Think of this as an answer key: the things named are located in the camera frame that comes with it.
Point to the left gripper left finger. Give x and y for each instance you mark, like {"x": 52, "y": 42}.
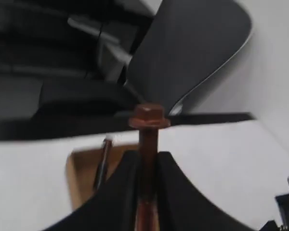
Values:
{"x": 113, "y": 202}

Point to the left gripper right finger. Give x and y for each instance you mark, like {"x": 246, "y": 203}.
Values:
{"x": 183, "y": 204}

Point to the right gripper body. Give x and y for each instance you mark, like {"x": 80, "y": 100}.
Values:
{"x": 287, "y": 207}

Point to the copper-brown hex flange bolt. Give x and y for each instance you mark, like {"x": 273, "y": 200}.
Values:
{"x": 148, "y": 144}

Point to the brown cardboard box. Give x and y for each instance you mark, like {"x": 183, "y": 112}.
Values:
{"x": 86, "y": 173}

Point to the black office chair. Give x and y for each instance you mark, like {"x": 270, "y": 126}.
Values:
{"x": 187, "y": 55}

